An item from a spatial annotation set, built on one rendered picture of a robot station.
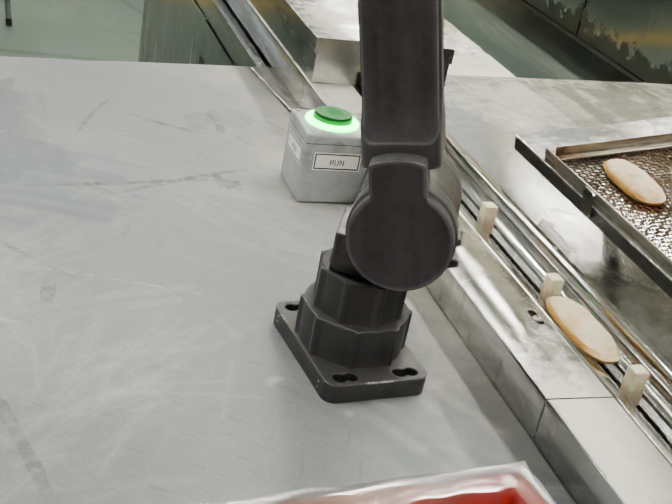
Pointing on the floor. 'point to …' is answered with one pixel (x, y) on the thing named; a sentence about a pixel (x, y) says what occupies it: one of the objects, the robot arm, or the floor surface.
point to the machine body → (209, 16)
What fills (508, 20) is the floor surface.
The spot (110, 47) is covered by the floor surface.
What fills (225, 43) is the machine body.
